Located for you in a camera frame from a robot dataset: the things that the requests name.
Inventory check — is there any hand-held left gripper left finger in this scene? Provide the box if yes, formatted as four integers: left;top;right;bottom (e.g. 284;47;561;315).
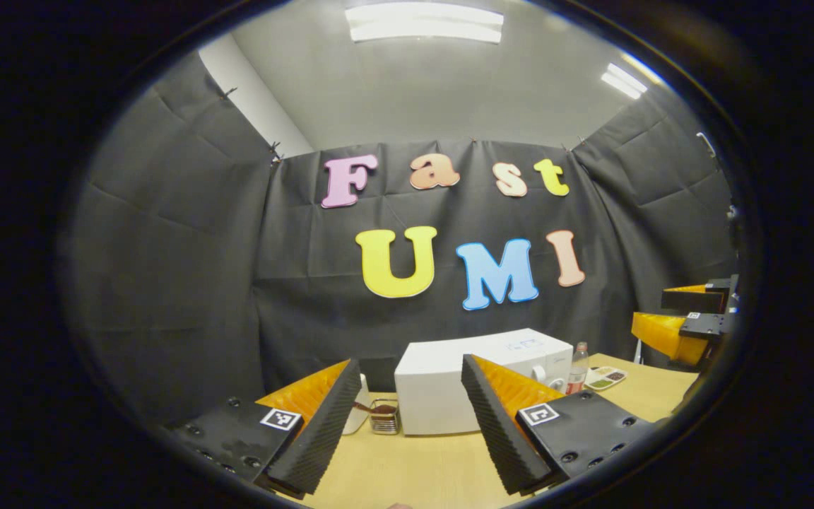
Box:
165;358;363;497

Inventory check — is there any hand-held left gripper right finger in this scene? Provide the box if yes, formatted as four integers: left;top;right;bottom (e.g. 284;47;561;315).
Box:
459;353;656;497

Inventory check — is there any white microwave oven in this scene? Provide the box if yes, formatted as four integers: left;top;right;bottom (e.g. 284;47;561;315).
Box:
394;329;574;436

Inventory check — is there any white toaster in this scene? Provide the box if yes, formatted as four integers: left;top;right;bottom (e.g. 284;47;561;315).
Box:
342;373;372;435

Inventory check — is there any white divided grain dish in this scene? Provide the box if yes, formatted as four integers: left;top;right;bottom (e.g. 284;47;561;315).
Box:
584;366;627;392

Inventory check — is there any clear bottle red label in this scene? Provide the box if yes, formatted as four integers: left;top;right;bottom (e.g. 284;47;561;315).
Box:
567;342;590;395

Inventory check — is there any black backdrop cloth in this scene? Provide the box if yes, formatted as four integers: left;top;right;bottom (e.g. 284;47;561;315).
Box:
61;49;743;425

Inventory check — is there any small ceiling light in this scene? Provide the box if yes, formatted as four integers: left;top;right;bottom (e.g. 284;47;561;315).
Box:
601;63;649;100

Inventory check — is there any large ceiling light panel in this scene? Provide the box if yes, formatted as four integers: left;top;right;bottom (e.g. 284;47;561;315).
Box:
345;2;505;45

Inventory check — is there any metal wire utensil holder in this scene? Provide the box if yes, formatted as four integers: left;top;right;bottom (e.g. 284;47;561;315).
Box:
370;399;401;435

